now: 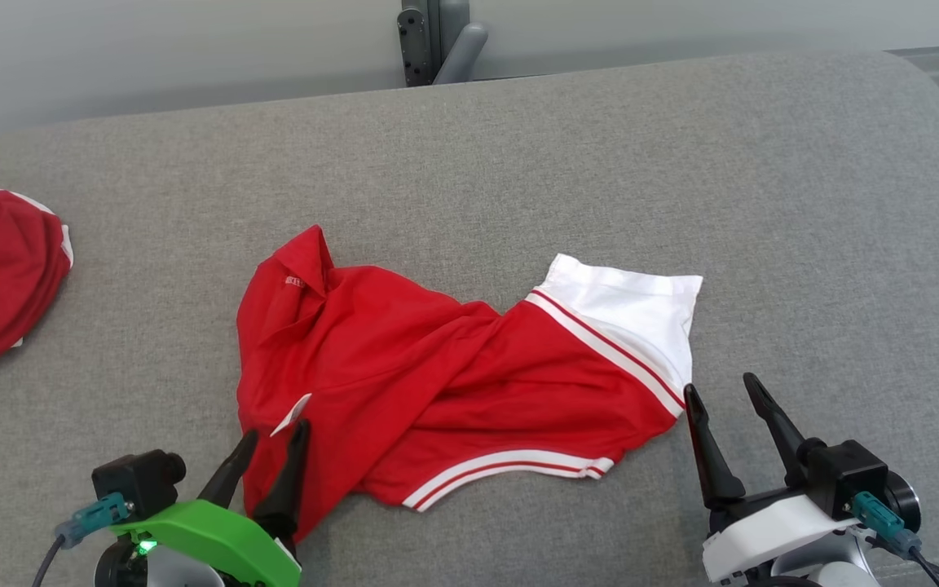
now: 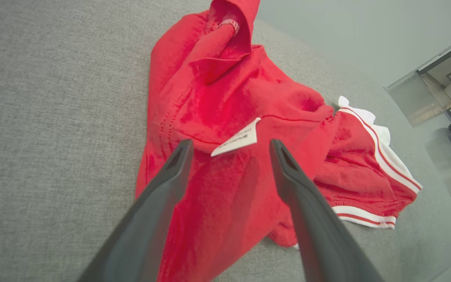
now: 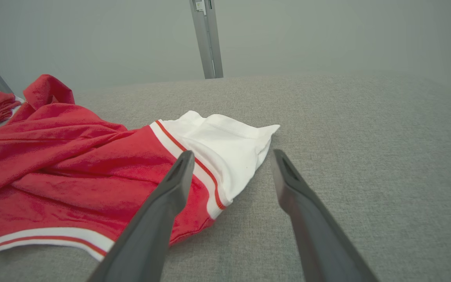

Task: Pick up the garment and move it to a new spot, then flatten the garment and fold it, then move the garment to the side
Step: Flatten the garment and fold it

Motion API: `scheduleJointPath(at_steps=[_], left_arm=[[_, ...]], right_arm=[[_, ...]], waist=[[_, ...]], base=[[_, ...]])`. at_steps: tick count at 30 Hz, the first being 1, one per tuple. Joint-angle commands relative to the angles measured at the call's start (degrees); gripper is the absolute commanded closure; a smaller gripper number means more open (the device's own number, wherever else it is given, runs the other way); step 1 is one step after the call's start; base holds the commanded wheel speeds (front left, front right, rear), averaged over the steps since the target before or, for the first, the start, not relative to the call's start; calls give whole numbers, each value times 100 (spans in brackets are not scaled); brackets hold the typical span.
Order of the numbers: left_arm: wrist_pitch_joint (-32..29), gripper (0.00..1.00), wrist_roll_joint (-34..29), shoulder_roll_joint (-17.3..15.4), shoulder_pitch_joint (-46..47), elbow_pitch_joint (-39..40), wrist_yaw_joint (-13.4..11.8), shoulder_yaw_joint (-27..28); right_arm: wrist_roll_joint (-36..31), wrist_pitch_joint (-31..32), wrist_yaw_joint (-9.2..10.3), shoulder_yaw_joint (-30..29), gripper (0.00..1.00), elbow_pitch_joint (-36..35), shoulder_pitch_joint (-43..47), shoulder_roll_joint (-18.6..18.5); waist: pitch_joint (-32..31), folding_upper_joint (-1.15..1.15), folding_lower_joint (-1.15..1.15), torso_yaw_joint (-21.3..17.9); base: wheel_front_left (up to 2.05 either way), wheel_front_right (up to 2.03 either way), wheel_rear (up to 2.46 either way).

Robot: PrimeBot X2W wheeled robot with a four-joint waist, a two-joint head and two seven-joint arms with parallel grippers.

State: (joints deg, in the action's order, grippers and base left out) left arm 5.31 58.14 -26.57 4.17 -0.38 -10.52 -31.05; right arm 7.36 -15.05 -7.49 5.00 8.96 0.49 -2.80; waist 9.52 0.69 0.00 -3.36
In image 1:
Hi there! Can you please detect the red jersey with white sleeves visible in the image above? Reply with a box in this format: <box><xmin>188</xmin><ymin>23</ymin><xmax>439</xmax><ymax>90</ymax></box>
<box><xmin>236</xmin><ymin>225</ymin><xmax>704</xmax><ymax>545</ymax></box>

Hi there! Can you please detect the grey metal wall post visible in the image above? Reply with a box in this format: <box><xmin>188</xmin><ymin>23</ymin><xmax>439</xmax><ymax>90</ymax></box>
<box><xmin>397</xmin><ymin>0</ymin><xmax>490</xmax><ymax>88</ymax></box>

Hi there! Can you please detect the grey fabric sofa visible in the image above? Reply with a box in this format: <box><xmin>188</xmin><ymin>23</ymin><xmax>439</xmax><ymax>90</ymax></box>
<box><xmin>0</xmin><ymin>49</ymin><xmax>939</xmax><ymax>587</ymax></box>

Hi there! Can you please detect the red tank top white trim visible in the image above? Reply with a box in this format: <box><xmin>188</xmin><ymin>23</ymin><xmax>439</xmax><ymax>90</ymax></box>
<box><xmin>0</xmin><ymin>189</ymin><xmax>75</xmax><ymax>369</ymax></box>

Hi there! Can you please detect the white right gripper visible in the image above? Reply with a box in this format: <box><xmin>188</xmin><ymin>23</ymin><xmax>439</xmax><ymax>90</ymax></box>
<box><xmin>683</xmin><ymin>372</ymin><xmax>867</xmax><ymax>585</ymax></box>

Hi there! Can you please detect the left camera cable teal plug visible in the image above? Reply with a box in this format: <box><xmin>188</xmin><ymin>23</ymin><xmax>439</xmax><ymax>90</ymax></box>
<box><xmin>29</xmin><ymin>492</ymin><xmax>133</xmax><ymax>587</ymax></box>

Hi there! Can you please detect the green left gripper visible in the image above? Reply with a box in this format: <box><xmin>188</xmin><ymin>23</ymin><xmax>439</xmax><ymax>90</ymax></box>
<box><xmin>109</xmin><ymin>418</ymin><xmax>312</xmax><ymax>587</ymax></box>

